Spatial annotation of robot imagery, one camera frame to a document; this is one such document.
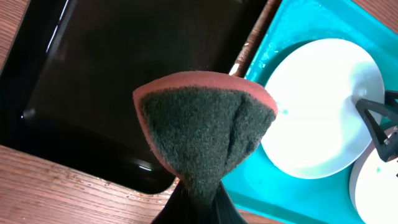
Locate light blue plate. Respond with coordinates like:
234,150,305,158
261,39,385,179

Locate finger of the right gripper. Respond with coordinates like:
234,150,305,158
355,90,397,162

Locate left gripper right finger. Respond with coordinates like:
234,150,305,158
211,182,248,224

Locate black plastic tray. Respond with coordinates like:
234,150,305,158
1,0,266,194

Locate red green scrub sponge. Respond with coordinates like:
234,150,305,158
132,71,277,201

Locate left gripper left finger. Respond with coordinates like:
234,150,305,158
151,180,197,224

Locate teal plastic tray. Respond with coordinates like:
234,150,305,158
223,1,397,223

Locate white plate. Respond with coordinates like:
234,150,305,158
349,142,397,224

